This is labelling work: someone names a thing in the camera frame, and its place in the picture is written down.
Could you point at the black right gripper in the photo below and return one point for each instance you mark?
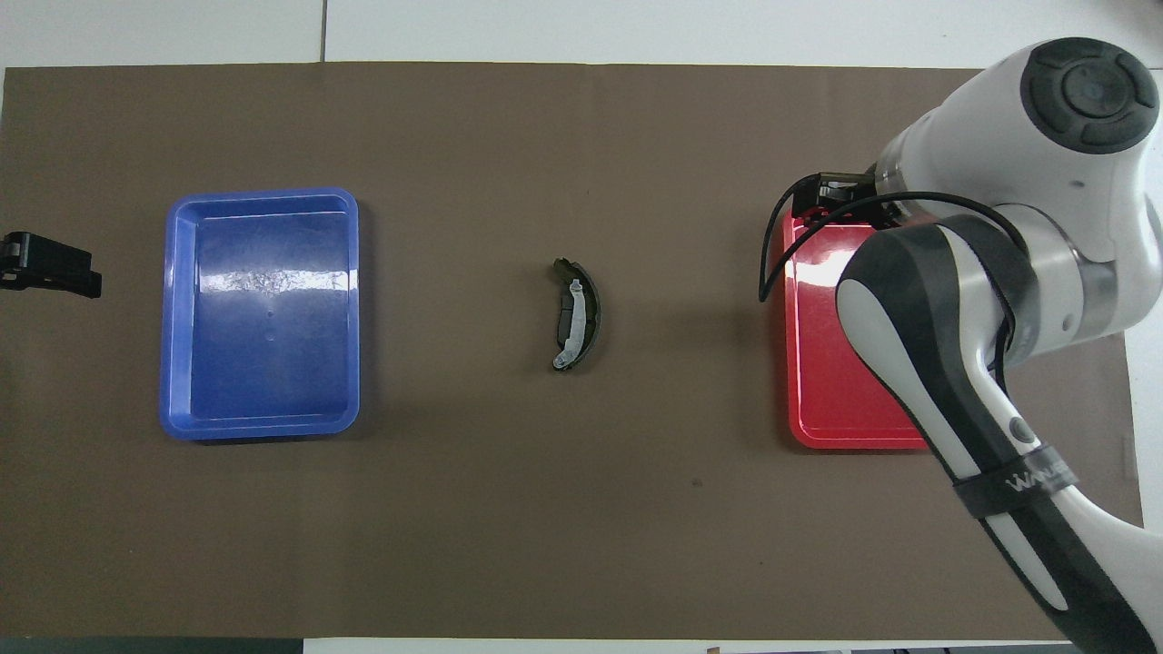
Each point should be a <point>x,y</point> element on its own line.
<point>854,204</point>

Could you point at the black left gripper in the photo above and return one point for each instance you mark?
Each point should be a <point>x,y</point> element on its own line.
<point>18,263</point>

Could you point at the small dark brake pad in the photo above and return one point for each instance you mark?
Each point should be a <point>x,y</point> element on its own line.
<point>564,318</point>

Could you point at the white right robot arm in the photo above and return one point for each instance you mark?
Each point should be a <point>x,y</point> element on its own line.
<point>999,118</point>

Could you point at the red plastic tray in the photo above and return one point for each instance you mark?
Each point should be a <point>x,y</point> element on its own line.
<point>836,381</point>

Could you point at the blue plastic tray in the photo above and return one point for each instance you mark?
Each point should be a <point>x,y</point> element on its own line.
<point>263,363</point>

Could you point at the brown paper table mat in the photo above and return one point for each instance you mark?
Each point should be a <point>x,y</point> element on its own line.
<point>545,509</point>

